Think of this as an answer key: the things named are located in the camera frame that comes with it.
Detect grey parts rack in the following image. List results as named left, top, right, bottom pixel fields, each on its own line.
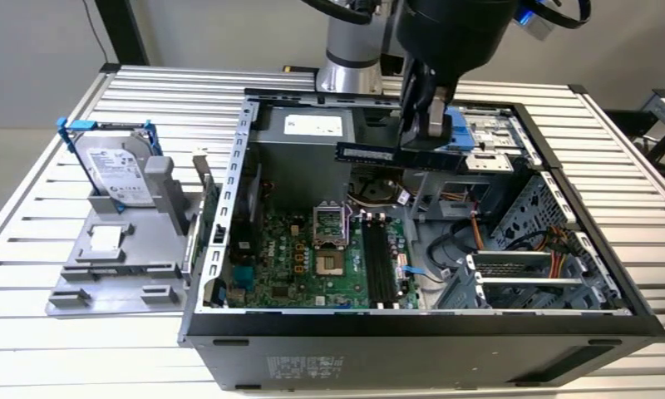
left=43, top=155, right=195, bottom=319

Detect black camera cable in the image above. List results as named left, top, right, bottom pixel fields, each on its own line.
left=303, top=0, right=594, bottom=29

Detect flat black wire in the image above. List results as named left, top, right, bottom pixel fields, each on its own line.
left=426, top=230, right=482, bottom=288

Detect blue drive latch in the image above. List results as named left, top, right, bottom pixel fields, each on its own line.
left=446, top=106, right=474, bottom=151

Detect hard disk in blue carrier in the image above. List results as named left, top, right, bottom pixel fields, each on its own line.
left=55, top=118, right=166, bottom=209

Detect black PC case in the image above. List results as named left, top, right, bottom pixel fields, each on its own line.
left=176, top=86, right=665, bottom=392

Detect CPU cooler fan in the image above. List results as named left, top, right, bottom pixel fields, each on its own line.
left=347, top=174, right=411, bottom=208

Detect black case fan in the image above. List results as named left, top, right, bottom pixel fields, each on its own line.
left=236, top=164, right=267, bottom=238

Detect orange data wire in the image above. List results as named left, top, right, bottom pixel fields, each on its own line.
left=470, top=209, right=484, bottom=253

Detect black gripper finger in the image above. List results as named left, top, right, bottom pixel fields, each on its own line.
left=404, top=77, right=458, bottom=151
left=398, top=60, right=432, bottom=149

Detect silver drive cage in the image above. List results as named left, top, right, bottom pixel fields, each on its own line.
left=408, top=106, right=534, bottom=217

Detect dark RAM stick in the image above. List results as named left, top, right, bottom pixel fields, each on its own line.
left=334, top=140, right=466, bottom=172
left=60, top=265, right=178, bottom=280

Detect metal socket cover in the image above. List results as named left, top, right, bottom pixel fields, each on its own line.
left=312, top=201, right=350, bottom=249

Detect orange yellow red wires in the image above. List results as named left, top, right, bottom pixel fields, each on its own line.
left=540, top=226, right=572, bottom=282

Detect graphics card with metal bracket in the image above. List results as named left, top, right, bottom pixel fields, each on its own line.
left=191, top=149, right=223, bottom=253

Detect silver CPU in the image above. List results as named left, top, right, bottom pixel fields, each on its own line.
left=88, top=226, right=124, bottom=250

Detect silver disk bay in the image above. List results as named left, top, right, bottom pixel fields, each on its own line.
left=463, top=249, right=615, bottom=311

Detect green motherboard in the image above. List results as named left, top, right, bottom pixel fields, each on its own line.
left=222, top=178, right=423, bottom=311

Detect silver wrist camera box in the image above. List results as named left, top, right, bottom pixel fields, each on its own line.
left=512, top=10, right=559, bottom=42

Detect black RAM slot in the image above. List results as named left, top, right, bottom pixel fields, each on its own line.
left=367, top=214, right=386, bottom=308
left=362, top=214, right=379, bottom=308
left=382, top=214, right=399, bottom=308
left=375, top=214, right=392, bottom=308

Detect CPU socket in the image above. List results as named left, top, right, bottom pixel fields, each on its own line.
left=314, top=244, right=350, bottom=278

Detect black post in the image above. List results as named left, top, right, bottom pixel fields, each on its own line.
left=96, top=0, right=150, bottom=67

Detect teal board connector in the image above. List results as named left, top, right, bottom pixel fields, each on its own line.
left=232, top=267, right=258, bottom=288

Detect grey power supply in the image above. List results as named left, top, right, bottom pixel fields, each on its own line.
left=248, top=106, right=359, bottom=209

